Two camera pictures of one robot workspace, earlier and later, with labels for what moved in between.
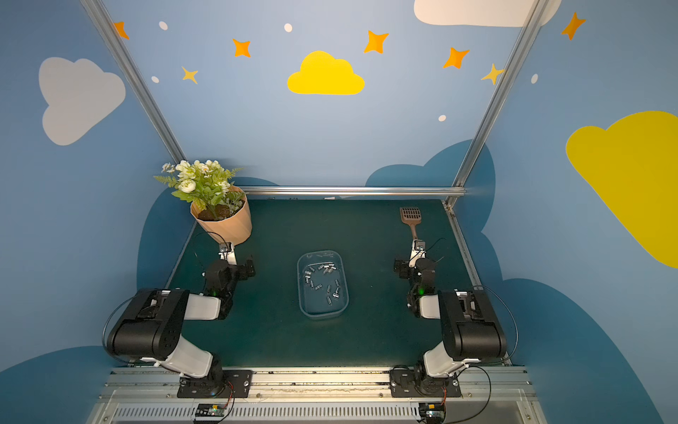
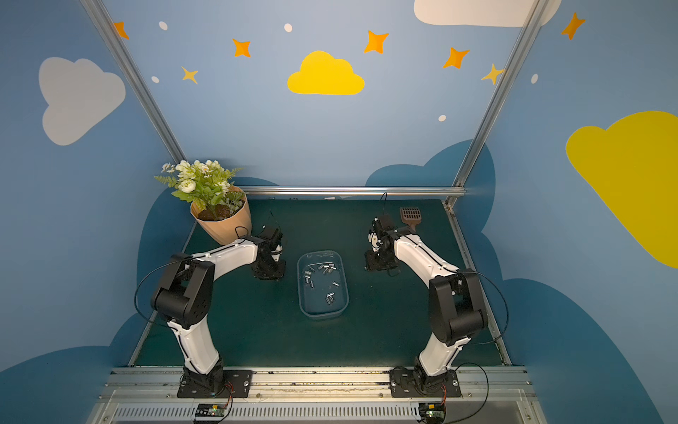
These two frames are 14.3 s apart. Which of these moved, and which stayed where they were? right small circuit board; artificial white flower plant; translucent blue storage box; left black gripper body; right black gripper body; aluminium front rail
Moved: right black gripper body; left black gripper body
Stayed: right small circuit board; artificial white flower plant; translucent blue storage box; aluminium front rail
